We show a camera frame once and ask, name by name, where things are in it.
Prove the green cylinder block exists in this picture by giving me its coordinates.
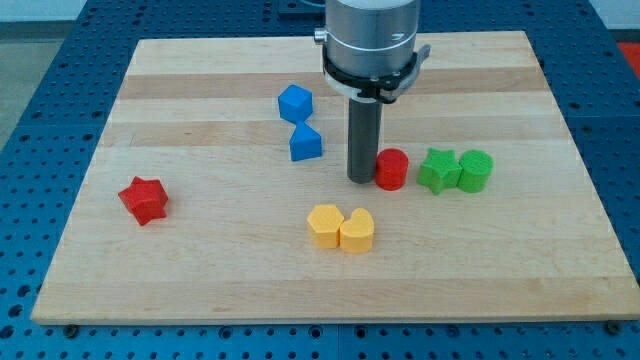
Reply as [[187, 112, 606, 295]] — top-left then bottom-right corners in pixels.
[[457, 150, 494, 193]]

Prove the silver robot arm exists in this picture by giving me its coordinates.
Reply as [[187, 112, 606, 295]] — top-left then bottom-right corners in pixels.
[[314, 0, 430, 104]]

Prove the red cylinder block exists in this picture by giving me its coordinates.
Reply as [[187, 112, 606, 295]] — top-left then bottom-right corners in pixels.
[[374, 148, 409, 191]]

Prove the yellow pentagon block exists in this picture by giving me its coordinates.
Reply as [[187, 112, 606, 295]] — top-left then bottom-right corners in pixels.
[[306, 204, 345, 249]]

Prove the red star block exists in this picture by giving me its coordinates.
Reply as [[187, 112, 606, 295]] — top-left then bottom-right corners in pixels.
[[118, 177, 169, 226]]

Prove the green star block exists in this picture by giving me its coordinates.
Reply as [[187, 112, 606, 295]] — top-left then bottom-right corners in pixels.
[[417, 148, 462, 195]]

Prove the wooden board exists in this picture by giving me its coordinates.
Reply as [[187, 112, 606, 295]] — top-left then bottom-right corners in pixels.
[[32, 31, 639, 325]]

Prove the blue triangular block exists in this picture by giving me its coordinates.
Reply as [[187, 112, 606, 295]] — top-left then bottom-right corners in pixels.
[[289, 122, 323, 161]]

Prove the blue cube block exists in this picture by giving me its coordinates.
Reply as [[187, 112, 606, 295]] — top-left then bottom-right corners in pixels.
[[278, 84, 313, 125]]

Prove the yellow heart block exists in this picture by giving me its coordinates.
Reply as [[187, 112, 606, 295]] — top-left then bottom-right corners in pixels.
[[339, 208, 375, 254]]

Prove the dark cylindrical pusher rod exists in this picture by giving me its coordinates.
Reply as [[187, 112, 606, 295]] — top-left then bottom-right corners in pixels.
[[347, 99, 382, 184]]

